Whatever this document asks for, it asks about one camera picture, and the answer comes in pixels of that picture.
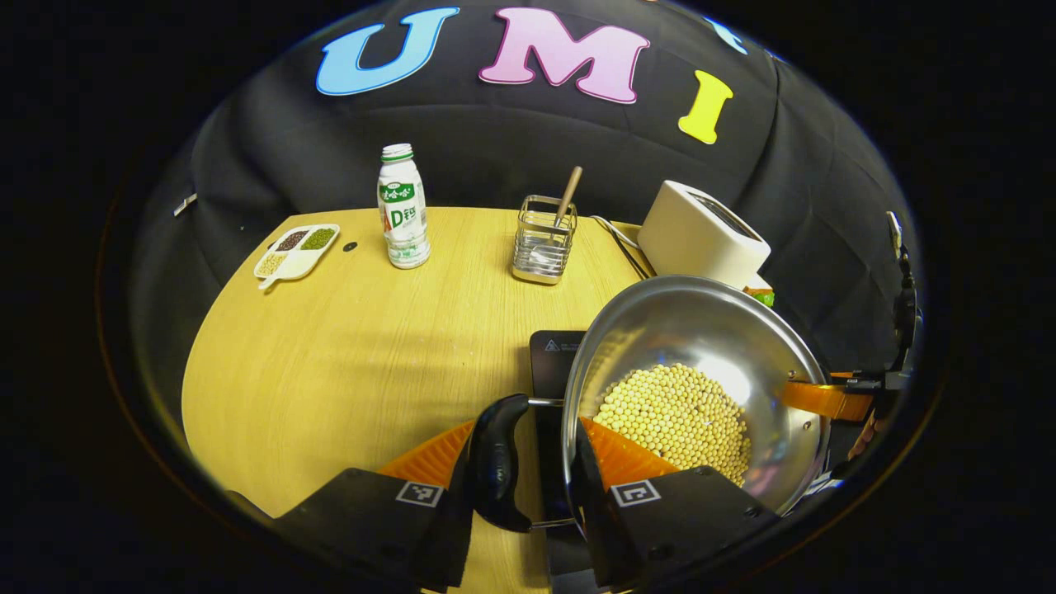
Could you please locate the heap of soybeans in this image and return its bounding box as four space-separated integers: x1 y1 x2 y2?
594 363 753 488

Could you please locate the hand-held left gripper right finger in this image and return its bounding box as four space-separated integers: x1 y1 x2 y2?
568 417 782 591

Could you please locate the wooden stick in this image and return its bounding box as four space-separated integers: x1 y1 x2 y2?
553 166 583 230

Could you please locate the white drink bottle green label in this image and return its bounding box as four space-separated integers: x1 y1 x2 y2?
377 144 431 270

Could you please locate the black backdrop cloth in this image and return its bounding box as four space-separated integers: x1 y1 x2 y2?
124 0 921 430

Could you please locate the black induction cooktop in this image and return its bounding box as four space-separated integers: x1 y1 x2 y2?
529 330 596 594

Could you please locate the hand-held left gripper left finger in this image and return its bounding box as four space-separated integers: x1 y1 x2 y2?
268 419 481 593

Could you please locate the clear utensil holder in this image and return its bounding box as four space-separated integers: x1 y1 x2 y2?
511 195 578 285

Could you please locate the toaster power cable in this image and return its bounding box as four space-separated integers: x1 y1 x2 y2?
590 214 657 280

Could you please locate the white toaster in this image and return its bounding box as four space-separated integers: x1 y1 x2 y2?
637 180 772 291

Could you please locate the white divided bean tray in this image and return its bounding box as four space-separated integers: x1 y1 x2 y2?
252 224 341 290

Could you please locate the steel pot with black handle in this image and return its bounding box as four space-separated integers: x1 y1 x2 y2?
469 275 832 535

